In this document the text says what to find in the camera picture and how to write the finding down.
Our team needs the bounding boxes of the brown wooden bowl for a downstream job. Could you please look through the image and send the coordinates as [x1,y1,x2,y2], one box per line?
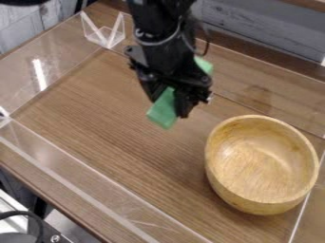
[204,115,319,215]

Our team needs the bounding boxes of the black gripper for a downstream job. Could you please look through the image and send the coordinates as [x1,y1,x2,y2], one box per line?
[124,37,212,119]

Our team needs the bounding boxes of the clear acrylic corner bracket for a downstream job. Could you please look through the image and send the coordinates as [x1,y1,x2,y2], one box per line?
[80,11,125,49]

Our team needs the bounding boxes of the clear acrylic barrier walls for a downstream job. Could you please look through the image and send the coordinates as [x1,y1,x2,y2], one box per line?
[0,17,325,243]

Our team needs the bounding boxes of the green rectangular block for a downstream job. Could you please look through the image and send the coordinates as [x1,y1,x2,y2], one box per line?
[145,55,214,130]

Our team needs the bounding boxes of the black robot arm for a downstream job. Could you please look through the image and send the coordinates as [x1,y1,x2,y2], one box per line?
[125,0,212,119]

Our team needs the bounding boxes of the black cable bottom left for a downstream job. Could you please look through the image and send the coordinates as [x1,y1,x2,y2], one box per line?
[0,210,45,243]

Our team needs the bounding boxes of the black metal bracket with bolt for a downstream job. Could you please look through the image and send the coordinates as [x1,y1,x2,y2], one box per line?
[41,222,73,243]

